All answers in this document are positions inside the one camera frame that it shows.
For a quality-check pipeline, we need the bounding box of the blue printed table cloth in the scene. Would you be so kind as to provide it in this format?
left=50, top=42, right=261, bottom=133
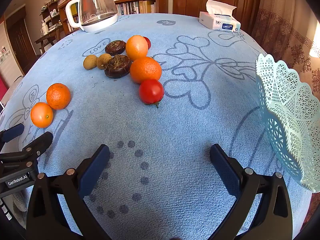
left=0, top=13, right=320, bottom=240

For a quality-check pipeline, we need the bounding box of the small wooden shelf rack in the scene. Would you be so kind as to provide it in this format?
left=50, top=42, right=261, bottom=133
left=40, top=0, right=63, bottom=30

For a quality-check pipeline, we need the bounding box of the white tissue pack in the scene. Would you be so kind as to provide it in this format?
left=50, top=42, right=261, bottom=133
left=199, top=0, right=241, bottom=32

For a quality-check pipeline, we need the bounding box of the smooth light orange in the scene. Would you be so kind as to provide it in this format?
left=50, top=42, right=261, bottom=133
left=30, top=102, right=54, bottom=128
left=125, top=35, right=149, bottom=61

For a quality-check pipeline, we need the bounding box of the dimpled dark orange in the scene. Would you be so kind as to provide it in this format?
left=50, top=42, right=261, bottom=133
left=46, top=83, right=71, bottom=110
left=130, top=57, right=162, bottom=84

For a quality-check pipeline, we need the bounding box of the glass kettle with white base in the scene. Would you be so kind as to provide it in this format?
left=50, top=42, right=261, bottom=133
left=65, top=0, right=118, bottom=33

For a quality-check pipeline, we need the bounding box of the large dark water chestnut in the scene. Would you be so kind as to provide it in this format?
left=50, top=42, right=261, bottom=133
left=104, top=54, right=132, bottom=78

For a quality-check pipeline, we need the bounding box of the small dark water chestnut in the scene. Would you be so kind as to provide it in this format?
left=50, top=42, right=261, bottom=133
left=105, top=40, right=127, bottom=56

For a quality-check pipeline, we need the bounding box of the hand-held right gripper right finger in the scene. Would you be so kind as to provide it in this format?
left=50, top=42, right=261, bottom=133
left=209, top=144, right=293, bottom=240

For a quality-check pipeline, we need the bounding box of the wooden side desk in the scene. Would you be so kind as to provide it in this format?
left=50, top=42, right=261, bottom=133
left=34, top=26, right=63, bottom=53

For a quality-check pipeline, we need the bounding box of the light blue lattice plastic basket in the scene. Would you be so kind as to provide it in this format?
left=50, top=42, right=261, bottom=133
left=255, top=53, right=320, bottom=193

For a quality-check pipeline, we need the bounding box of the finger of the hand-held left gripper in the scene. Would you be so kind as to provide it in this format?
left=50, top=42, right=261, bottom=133
left=0, top=123, right=25, bottom=144
left=0, top=132, right=53, bottom=172

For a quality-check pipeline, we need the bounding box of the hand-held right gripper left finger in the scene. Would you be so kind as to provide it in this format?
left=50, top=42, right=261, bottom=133
left=26, top=144, right=112, bottom=240

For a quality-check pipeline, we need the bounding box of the dark wooden door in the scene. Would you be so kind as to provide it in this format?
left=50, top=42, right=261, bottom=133
left=5, top=6, right=37, bottom=77

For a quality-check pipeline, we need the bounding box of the brown longan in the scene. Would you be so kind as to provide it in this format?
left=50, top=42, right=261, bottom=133
left=83, top=54, right=98, bottom=70
left=97, top=54, right=112, bottom=70

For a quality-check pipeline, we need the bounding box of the beige patterned curtain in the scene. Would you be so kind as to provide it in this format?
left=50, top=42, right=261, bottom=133
left=250, top=0, right=320, bottom=100

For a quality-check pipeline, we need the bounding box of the large red tomato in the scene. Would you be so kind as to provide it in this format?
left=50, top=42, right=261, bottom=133
left=139, top=79, right=165, bottom=108

